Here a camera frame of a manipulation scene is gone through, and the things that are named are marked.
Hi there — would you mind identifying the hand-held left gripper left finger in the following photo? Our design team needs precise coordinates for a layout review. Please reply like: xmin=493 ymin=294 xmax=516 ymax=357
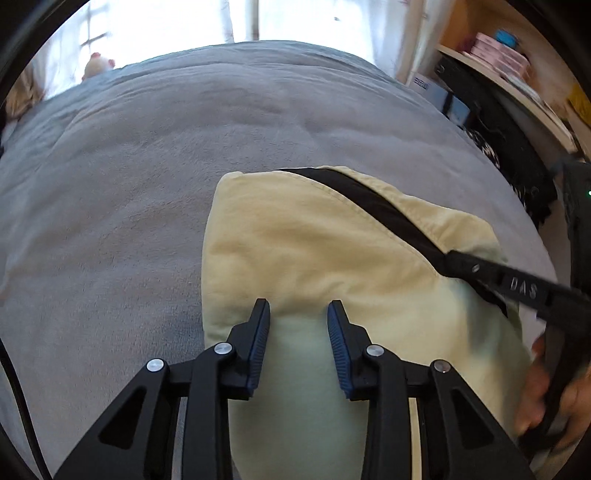
xmin=53 ymin=298 xmax=271 ymax=480

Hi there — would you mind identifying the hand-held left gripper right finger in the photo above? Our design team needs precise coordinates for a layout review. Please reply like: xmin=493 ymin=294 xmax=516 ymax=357
xmin=327 ymin=299 xmax=536 ymax=480

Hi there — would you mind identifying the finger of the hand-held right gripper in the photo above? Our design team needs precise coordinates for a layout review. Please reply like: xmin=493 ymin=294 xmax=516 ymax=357
xmin=444 ymin=250 xmax=504 ymax=289

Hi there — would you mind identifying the cream and black hooded jacket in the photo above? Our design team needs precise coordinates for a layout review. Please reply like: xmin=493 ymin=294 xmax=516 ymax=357
xmin=202 ymin=166 xmax=539 ymax=480

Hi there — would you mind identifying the person's right hand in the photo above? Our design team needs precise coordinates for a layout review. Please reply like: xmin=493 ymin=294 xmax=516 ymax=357
xmin=513 ymin=335 xmax=591 ymax=456

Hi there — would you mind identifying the black white patterned cloth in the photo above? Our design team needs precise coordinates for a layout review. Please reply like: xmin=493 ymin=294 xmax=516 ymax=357
xmin=464 ymin=129 xmax=536 ymax=208

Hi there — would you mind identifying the yellow object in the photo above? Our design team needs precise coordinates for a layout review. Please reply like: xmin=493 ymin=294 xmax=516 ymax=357
xmin=566 ymin=83 xmax=591 ymax=125

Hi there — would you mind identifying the black bag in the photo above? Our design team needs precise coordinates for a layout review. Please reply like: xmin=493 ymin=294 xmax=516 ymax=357
xmin=427 ymin=51 xmax=560 ymax=223

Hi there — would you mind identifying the stack of pink boxes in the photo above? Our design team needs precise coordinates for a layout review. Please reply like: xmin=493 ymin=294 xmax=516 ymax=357
xmin=462 ymin=31 xmax=537 ymax=85

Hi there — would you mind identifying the wooden shelf unit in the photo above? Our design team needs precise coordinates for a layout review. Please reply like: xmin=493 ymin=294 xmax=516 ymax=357
xmin=406 ymin=0 xmax=591 ymax=153

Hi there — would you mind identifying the grey plush blanket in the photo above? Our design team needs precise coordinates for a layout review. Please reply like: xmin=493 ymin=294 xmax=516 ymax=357
xmin=0 ymin=41 xmax=561 ymax=480

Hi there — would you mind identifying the white sheer floral curtain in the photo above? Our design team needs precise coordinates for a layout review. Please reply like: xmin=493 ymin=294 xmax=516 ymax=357
xmin=37 ymin=0 xmax=252 ymax=99
xmin=372 ymin=0 xmax=465 ymax=86

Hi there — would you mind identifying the pink white plush toy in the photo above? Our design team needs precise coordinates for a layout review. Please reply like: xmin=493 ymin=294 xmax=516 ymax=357
xmin=82 ymin=52 xmax=115 ymax=82

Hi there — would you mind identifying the beige curtain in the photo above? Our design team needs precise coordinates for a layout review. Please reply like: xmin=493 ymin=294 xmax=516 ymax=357
xmin=7 ymin=65 xmax=47 ymax=121

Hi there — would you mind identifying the thick black cable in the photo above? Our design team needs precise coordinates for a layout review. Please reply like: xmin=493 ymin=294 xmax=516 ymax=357
xmin=0 ymin=342 xmax=52 ymax=480

